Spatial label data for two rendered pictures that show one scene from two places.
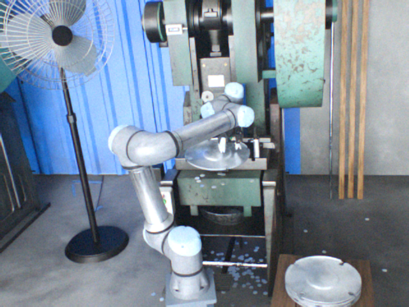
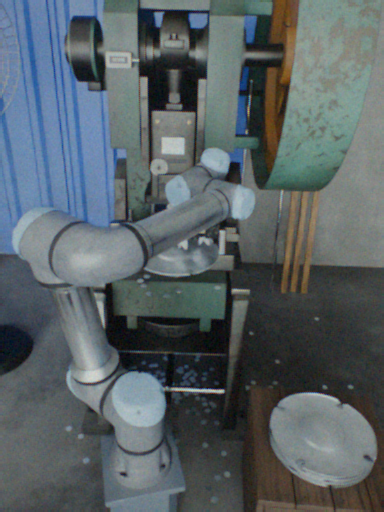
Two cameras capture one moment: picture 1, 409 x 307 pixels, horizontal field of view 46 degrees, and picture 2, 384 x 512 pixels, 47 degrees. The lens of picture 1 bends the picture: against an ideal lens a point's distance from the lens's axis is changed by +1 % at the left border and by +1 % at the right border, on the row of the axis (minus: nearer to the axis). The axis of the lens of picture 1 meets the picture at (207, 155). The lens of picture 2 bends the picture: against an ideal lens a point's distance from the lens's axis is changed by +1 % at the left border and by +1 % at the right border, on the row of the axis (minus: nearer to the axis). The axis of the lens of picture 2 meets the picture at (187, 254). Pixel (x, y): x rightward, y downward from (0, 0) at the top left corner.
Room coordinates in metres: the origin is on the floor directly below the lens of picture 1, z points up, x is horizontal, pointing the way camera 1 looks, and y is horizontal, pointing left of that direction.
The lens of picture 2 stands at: (0.75, 0.17, 1.40)
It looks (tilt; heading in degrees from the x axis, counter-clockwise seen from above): 27 degrees down; 348
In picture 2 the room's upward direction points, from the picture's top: 2 degrees clockwise
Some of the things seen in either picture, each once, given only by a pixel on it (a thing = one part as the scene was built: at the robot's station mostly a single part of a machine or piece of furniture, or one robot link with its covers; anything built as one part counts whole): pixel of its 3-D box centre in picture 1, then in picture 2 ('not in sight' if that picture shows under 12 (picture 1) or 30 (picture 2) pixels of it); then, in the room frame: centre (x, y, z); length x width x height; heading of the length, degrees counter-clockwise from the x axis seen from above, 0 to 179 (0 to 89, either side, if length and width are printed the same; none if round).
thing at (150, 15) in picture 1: (163, 25); (97, 56); (2.33, 0.15, 1.31); 0.22 x 0.12 x 0.22; 167
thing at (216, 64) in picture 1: (218, 84); (173, 150); (2.21, -0.08, 1.04); 0.17 x 0.15 x 0.30; 167
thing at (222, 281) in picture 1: (228, 256); (169, 375); (2.12, -0.06, 0.14); 0.59 x 0.10 x 0.05; 167
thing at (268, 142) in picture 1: (257, 136); (218, 225); (2.22, -0.25, 0.76); 0.17 x 0.06 x 0.10; 77
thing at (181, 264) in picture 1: (184, 248); (137, 408); (1.51, 0.12, 0.62); 0.13 x 0.12 x 0.14; 38
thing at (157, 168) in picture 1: (154, 181); not in sight; (2.10, 0.26, 0.62); 0.10 x 0.06 x 0.20; 77
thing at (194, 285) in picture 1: (188, 275); (140, 445); (1.50, 0.11, 0.50); 0.15 x 0.15 x 0.10
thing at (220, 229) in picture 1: (229, 214); (172, 320); (2.26, -0.09, 0.31); 0.43 x 0.42 x 0.01; 77
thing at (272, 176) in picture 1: (280, 180); (235, 278); (2.33, -0.38, 0.45); 0.92 x 0.12 x 0.90; 167
